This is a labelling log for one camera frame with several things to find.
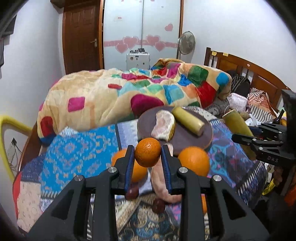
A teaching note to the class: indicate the yellow-green sugarcane piece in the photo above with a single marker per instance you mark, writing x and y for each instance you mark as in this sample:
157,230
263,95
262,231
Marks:
187,121
238,126

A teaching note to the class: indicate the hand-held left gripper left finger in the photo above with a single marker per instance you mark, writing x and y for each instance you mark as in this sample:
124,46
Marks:
130,169

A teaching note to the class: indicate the blue patterned cloth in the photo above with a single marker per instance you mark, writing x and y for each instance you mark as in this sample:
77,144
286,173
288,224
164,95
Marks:
76,150

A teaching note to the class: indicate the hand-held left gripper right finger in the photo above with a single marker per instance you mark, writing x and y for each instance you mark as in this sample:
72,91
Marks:
165,166

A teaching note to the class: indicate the dark glass bottle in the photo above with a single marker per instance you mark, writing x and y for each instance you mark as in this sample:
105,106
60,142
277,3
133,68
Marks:
278,119

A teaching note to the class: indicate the small mandarin orange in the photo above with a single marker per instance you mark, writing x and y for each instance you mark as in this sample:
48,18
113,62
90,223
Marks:
148,151

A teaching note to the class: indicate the brown wooden door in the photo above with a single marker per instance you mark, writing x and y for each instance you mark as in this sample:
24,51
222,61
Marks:
78,34

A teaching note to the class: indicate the white hard case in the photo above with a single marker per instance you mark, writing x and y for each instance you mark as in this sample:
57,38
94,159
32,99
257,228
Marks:
136,60

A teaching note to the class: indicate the colourful checked blanket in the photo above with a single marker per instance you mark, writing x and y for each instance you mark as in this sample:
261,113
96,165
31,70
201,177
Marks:
92,92

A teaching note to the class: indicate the small black wall monitor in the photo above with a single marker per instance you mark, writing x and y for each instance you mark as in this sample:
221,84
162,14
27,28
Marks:
1,53

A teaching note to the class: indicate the striped cloth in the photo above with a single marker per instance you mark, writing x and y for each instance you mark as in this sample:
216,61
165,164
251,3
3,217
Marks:
261,102

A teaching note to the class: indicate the large orange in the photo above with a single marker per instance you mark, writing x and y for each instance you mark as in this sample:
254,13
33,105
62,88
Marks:
194,160
138,173

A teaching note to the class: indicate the standing fan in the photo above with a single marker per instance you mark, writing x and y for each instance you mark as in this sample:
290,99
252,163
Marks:
186,41

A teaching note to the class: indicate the red date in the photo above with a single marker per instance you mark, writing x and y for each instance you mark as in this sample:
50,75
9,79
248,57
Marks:
132,192
158,205

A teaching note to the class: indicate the wooden bed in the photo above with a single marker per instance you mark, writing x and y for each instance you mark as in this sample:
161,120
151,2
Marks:
231,62

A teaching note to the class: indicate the frosted wardrobe with pink hearts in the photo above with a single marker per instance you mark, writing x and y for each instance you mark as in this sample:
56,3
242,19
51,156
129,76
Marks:
120,23

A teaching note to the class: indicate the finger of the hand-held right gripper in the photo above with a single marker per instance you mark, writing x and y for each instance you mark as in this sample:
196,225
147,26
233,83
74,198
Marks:
270,131
245,138

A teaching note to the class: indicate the brown round plate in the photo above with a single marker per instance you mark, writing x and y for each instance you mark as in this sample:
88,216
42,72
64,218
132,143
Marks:
145,129

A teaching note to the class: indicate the black backpack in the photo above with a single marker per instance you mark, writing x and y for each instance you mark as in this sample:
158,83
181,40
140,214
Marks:
240,85

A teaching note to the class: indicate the yellow foam tube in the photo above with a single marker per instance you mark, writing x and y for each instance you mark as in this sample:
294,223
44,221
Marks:
13,122

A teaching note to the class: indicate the pink spotted white cloth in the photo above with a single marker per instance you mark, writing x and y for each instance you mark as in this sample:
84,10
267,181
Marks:
238,100

